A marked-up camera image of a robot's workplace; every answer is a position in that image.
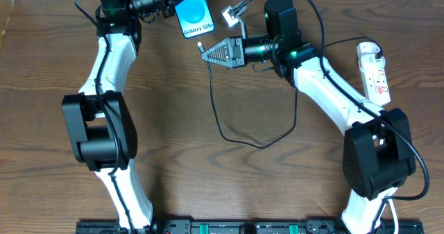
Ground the blue Samsung Galaxy smartphone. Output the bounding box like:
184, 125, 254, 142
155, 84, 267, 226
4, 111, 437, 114
175, 0, 215, 39

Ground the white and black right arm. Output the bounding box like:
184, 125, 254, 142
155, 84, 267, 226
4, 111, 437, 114
200, 0, 424, 233

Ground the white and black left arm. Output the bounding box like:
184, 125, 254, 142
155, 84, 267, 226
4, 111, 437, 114
62, 0, 184, 233

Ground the white power strip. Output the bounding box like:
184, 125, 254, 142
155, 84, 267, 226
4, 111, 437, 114
357, 42, 391, 106

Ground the white power strip cord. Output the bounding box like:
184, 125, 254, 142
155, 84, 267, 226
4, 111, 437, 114
386, 195, 400, 234

